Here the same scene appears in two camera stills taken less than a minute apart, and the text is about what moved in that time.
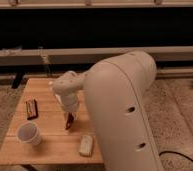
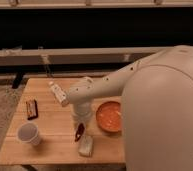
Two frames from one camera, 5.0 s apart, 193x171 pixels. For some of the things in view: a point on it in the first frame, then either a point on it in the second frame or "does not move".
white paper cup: (28, 132) does not move
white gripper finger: (65, 115) -> (75, 125)
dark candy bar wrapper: (31, 109) does not move
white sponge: (86, 146) does not move
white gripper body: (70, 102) -> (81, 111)
